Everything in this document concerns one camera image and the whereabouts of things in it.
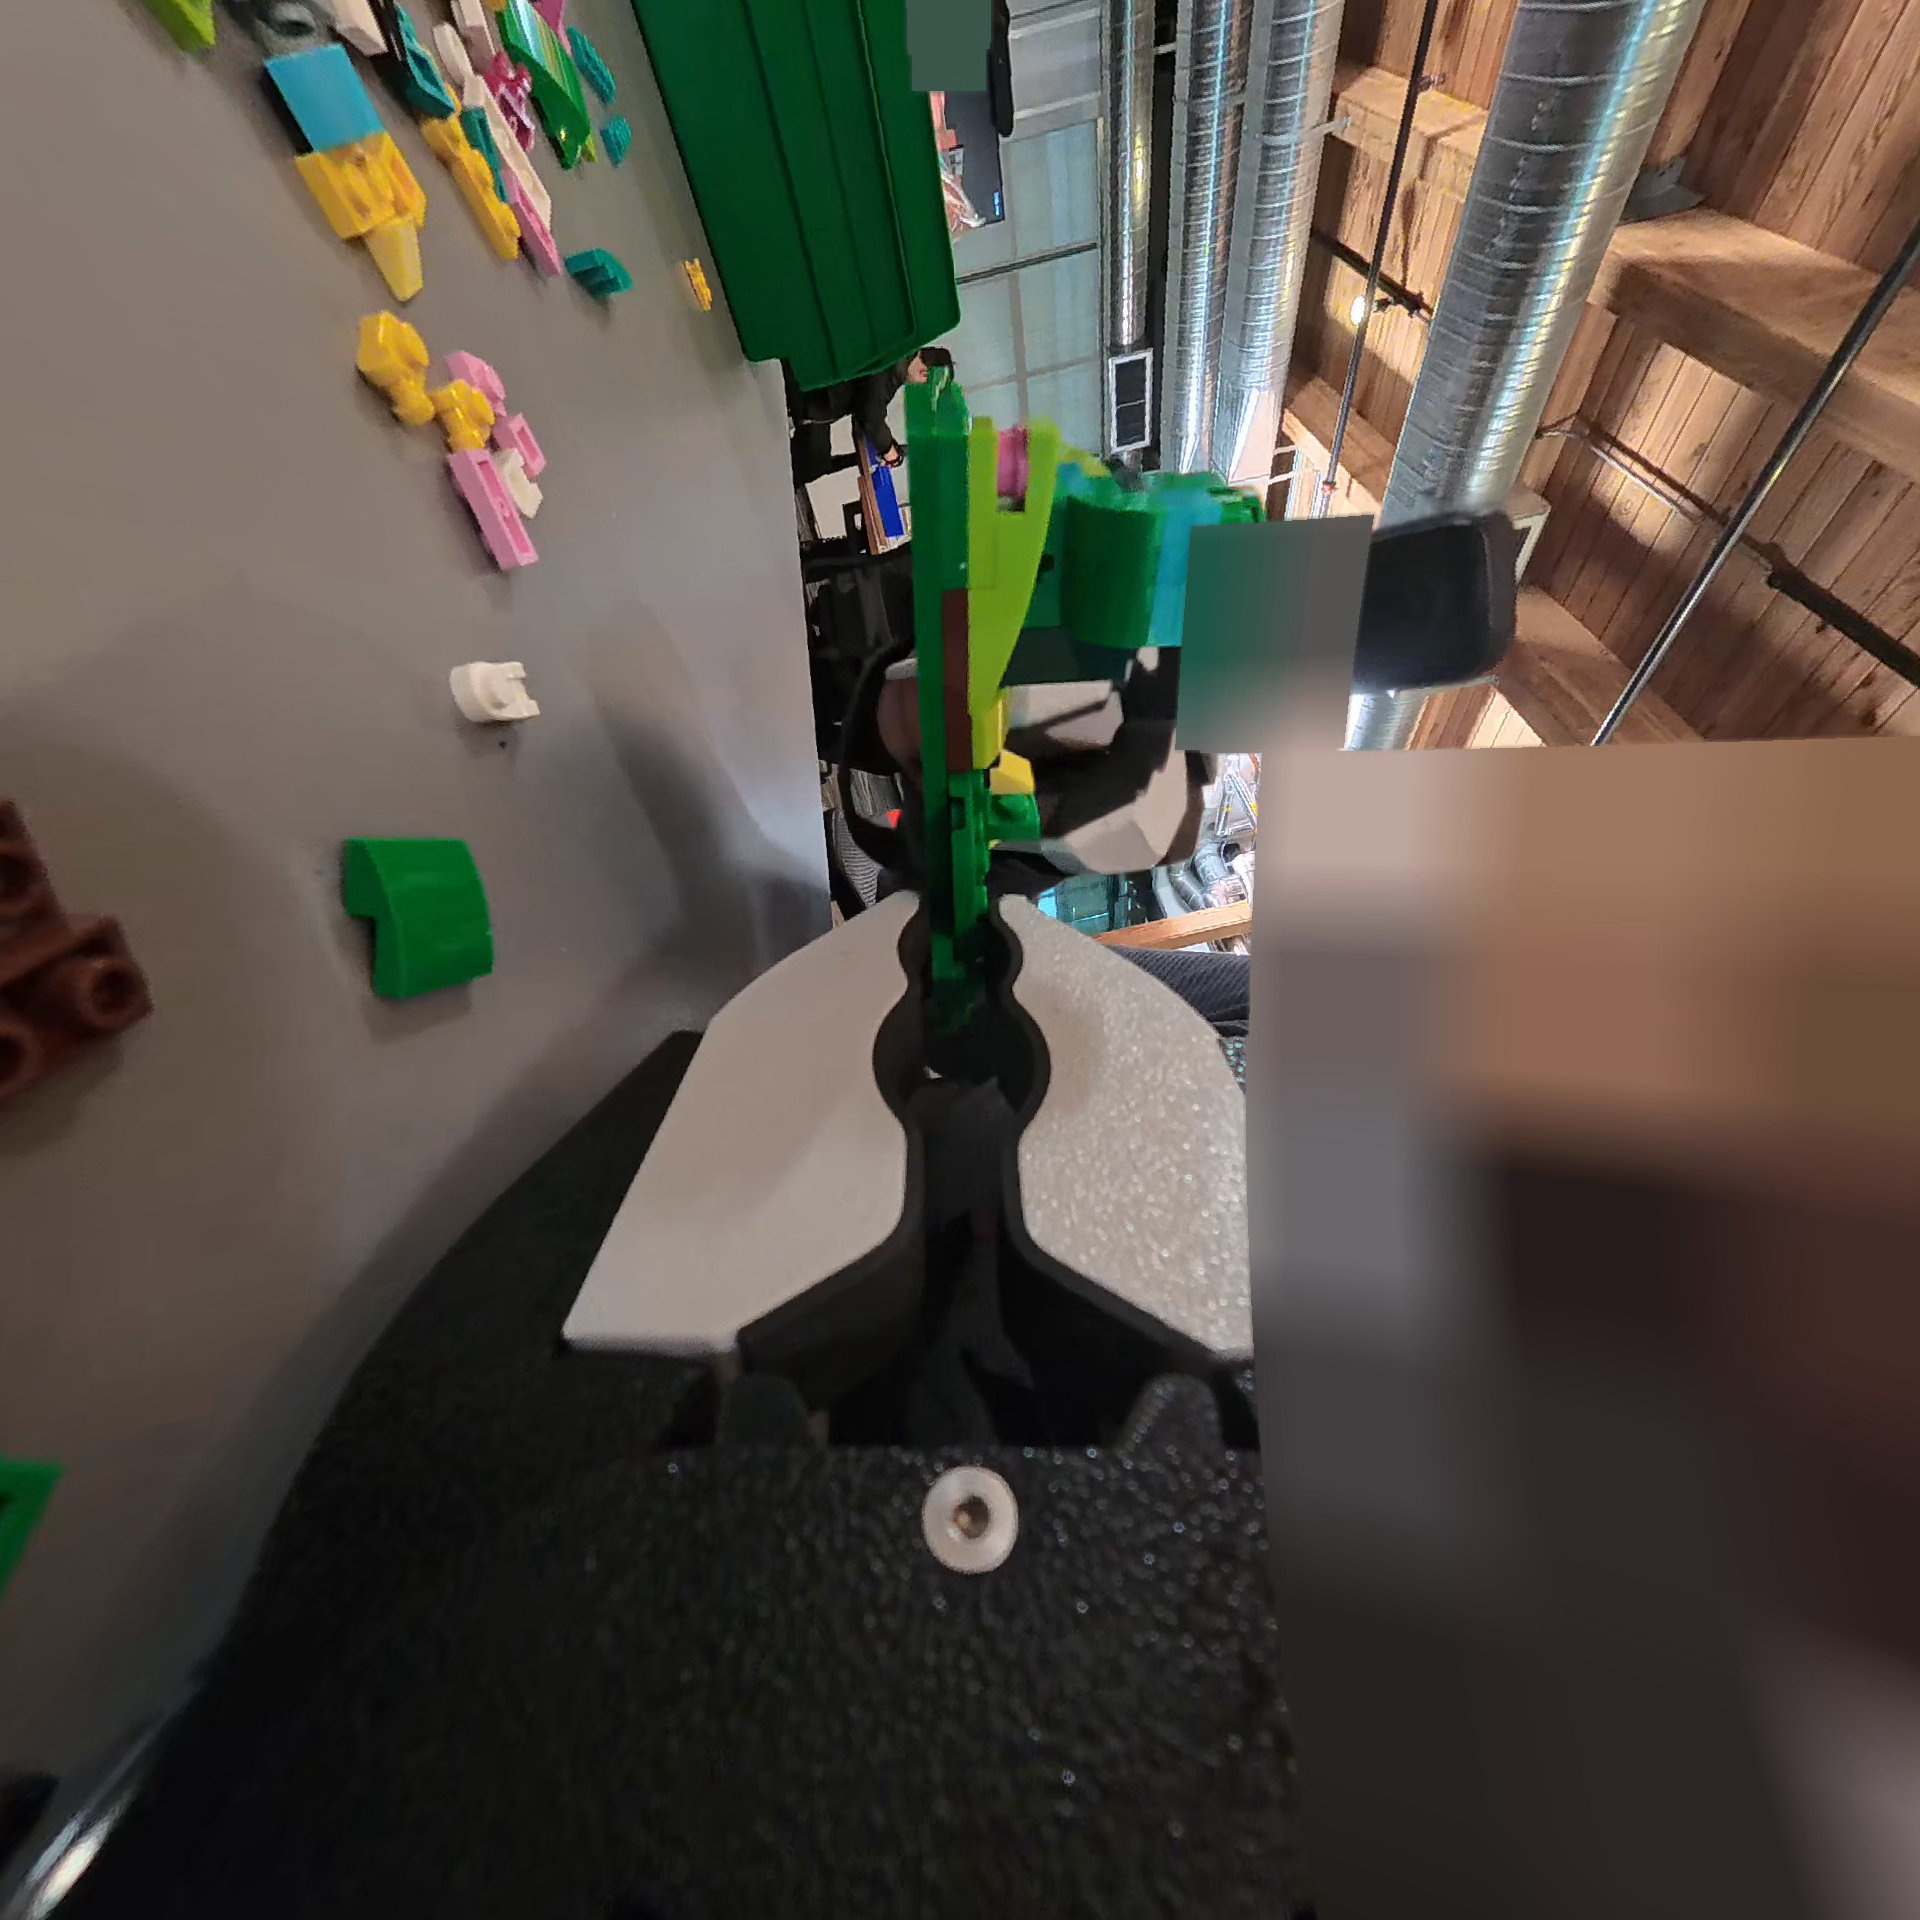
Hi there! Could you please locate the thin black ceiling rod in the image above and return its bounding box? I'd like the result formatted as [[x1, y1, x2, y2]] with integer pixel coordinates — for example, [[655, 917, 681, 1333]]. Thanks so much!
[[1326, 0, 1442, 439]]

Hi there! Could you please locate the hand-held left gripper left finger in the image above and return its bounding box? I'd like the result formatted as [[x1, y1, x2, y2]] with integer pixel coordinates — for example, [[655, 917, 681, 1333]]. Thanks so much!
[[557, 892, 939, 1374]]

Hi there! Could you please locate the green lego plate build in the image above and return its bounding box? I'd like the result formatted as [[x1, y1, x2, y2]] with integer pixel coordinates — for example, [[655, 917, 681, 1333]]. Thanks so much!
[[899, 366, 1269, 1082]]

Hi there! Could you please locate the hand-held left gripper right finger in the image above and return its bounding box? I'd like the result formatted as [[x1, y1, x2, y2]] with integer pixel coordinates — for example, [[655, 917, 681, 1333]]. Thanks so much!
[[991, 892, 1255, 1360]]

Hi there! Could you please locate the silver ventilation duct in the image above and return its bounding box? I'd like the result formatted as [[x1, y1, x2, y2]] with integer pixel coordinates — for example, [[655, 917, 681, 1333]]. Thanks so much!
[[1161, 0, 1254, 468], [1205, 0, 1343, 483], [1342, 0, 1712, 750]]

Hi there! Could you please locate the green lego frame piece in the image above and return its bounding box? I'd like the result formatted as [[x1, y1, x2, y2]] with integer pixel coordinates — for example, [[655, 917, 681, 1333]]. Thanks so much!
[[0, 1452, 65, 1600]]

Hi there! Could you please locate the pile of loose lego bricks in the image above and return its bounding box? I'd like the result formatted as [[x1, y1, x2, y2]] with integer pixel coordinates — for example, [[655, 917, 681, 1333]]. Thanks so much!
[[142, 0, 719, 577]]

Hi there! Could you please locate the brown lego brick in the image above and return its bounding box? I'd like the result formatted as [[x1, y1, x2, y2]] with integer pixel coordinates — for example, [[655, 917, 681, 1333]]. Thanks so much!
[[0, 799, 155, 1113]]

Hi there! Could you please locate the green curved lego brick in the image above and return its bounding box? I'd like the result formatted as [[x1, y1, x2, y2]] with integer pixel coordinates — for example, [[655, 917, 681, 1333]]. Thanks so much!
[[340, 834, 498, 1002]]

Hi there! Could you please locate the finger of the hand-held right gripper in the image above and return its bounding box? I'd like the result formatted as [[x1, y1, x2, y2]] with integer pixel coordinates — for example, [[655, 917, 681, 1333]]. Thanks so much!
[[995, 683, 1219, 881]]

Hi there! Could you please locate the green plastic bin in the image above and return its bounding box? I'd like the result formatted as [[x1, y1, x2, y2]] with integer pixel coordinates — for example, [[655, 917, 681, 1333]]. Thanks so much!
[[630, 0, 961, 397]]

